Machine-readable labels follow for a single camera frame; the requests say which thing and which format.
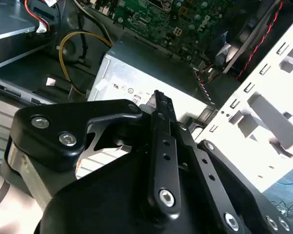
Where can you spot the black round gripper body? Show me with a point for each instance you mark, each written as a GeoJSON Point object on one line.
{"type": "Point", "coordinates": [100, 207]}

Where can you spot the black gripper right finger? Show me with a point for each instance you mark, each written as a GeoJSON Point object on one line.
{"type": "Point", "coordinates": [202, 169]}

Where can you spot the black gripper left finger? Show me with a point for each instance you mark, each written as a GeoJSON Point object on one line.
{"type": "Point", "coordinates": [51, 126]}

